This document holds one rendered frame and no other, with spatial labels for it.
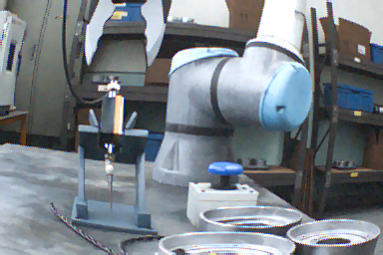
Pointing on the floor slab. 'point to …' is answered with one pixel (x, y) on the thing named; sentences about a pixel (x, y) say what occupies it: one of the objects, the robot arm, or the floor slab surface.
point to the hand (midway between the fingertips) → (119, 56)
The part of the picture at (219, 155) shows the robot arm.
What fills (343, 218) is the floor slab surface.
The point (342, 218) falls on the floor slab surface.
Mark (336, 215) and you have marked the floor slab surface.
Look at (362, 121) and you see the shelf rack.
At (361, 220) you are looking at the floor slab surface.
